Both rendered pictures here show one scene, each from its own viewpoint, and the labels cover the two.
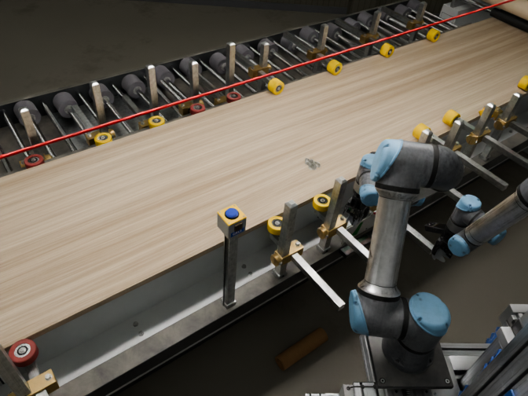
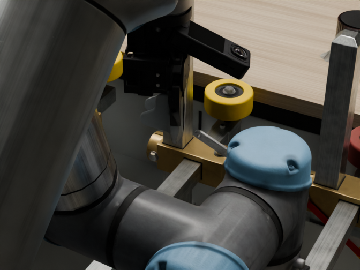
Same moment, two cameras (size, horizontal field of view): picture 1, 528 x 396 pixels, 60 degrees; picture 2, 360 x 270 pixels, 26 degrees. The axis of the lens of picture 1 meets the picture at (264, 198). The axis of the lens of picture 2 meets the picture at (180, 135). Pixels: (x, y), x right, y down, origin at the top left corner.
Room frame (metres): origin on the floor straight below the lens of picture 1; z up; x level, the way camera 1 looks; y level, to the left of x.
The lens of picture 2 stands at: (0.96, -1.24, 1.57)
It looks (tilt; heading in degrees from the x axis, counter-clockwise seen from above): 35 degrees down; 68
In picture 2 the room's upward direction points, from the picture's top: straight up
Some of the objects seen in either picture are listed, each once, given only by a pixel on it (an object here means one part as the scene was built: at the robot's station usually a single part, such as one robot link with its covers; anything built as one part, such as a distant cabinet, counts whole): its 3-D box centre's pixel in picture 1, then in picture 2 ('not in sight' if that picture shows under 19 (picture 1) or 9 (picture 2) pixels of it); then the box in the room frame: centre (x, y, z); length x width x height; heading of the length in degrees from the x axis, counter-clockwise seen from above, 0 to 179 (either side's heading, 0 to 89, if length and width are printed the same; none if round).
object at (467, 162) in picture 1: (460, 157); not in sight; (1.79, -0.93, 0.95); 0.50 x 0.04 x 0.04; 40
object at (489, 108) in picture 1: (472, 142); not in sight; (1.98, -1.05, 0.91); 0.03 x 0.03 x 0.48; 40
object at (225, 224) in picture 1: (231, 221); not in sight; (1.00, 0.10, 1.18); 0.07 x 0.07 x 0.08; 40
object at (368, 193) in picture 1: (375, 189); not in sight; (1.18, -0.38, 1.23); 0.11 x 0.11 x 0.08; 87
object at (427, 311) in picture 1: (422, 320); not in sight; (0.69, -0.47, 1.20); 0.13 x 0.12 x 0.14; 87
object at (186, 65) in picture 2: (358, 201); (159, 47); (1.27, -0.37, 1.07); 0.09 x 0.08 x 0.12; 150
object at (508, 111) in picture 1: (498, 131); not in sight; (2.14, -1.24, 0.89); 0.03 x 0.03 x 0.48; 40
